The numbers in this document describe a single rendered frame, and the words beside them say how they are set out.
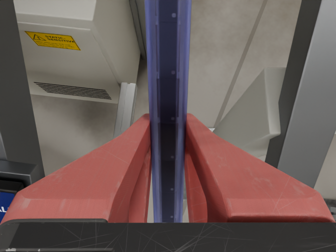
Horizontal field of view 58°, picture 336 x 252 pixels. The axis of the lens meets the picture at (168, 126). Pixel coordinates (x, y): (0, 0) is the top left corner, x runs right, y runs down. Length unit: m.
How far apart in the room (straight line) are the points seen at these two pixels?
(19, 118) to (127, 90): 0.51
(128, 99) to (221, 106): 0.44
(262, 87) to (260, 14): 1.04
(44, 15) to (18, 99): 0.27
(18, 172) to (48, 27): 0.35
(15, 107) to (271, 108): 0.24
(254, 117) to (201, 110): 0.82
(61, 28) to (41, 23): 0.04
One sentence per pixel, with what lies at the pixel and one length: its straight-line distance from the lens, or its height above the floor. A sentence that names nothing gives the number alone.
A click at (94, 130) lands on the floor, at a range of 1.13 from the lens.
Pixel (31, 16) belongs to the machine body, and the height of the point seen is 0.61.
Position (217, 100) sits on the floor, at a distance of 1.14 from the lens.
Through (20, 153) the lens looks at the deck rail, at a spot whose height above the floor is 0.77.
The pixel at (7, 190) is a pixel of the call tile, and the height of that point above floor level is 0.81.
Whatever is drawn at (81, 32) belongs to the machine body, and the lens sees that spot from 0.59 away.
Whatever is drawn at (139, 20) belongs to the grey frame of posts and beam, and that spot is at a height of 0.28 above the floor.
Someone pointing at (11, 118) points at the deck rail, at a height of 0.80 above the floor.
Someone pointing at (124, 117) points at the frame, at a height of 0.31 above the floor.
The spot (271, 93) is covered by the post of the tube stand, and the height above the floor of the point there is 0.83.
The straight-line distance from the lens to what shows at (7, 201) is 0.32.
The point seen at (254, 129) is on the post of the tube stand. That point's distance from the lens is 0.31.
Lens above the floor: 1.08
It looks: 79 degrees down
